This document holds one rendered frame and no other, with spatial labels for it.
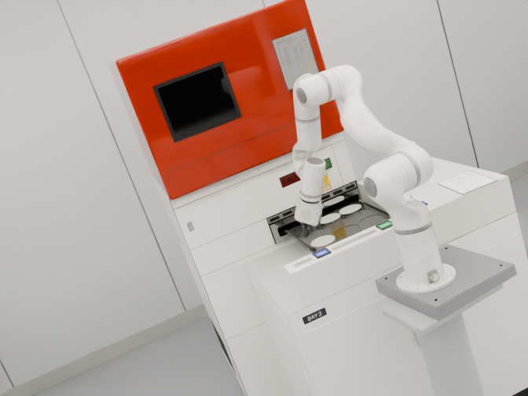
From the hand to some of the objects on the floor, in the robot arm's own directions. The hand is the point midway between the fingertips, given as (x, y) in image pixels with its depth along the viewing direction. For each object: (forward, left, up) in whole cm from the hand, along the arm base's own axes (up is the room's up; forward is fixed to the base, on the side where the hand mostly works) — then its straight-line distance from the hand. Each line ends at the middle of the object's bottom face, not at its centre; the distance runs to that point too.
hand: (306, 231), depth 257 cm
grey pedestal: (-69, -25, -95) cm, 120 cm away
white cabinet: (-2, -27, -94) cm, 98 cm away
